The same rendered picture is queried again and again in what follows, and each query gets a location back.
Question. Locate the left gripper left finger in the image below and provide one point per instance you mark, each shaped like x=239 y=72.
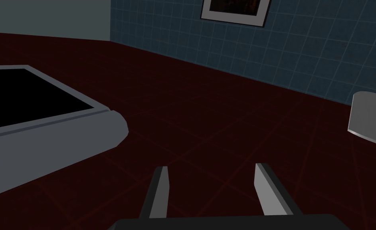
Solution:
x=158 y=198

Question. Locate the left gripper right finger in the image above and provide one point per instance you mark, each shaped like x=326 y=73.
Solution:
x=272 y=195

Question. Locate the grey slotted spatula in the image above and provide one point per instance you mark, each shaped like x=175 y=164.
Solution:
x=368 y=116

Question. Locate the grey cooktop with black glass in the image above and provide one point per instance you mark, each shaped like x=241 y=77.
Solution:
x=47 y=134

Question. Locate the white framed dark picture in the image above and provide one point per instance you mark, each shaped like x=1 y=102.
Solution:
x=236 y=11

